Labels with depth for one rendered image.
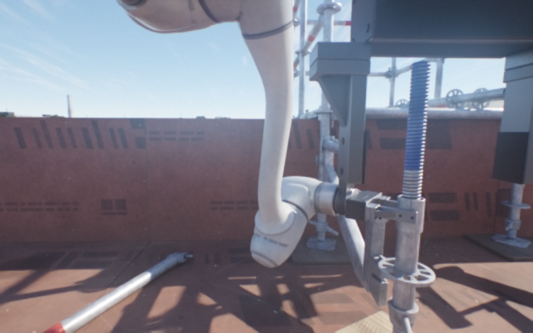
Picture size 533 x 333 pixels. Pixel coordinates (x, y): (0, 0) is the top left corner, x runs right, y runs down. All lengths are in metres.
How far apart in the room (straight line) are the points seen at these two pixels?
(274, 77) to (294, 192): 0.34
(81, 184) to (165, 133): 0.55
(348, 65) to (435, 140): 1.63
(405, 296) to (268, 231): 0.36
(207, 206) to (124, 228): 0.48
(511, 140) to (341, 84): 0.15
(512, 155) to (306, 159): 1.31
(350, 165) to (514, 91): 0.15
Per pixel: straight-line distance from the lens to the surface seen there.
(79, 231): 1.89
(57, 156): 1.85
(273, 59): 0.54
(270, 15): 0.51
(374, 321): 1.06
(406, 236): 0.71
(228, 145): 1.51
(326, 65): 0.21
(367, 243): 0.91
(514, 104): 0.29
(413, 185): 0.69
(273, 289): 1.19
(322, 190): 0.75
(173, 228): 1.67
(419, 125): 0.68
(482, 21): 0.25
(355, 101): 0.21
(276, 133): 0.58
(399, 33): 0.22
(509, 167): 0.29
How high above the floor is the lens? 0.63
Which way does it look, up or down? 7 degrees down
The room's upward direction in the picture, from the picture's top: straight up
